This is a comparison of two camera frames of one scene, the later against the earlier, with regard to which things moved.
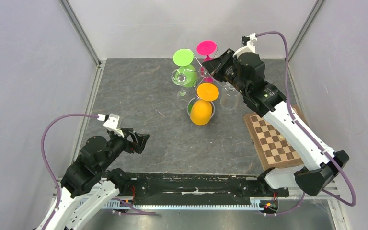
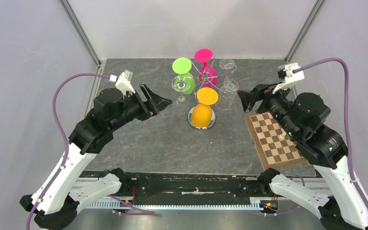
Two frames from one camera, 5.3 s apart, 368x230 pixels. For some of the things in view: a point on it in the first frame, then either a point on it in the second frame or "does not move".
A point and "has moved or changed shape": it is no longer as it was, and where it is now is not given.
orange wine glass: [201, 109] does not move
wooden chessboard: [272, 148] does not move
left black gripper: [132, 147] to [160, 103]
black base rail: [201, 186] does not move
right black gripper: [215, 66] to [267, 89]
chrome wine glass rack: [202, 73] to [205, 77]
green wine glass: [186, 74] has moved or changed shape
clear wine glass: [181, 77] has moved or changed shape
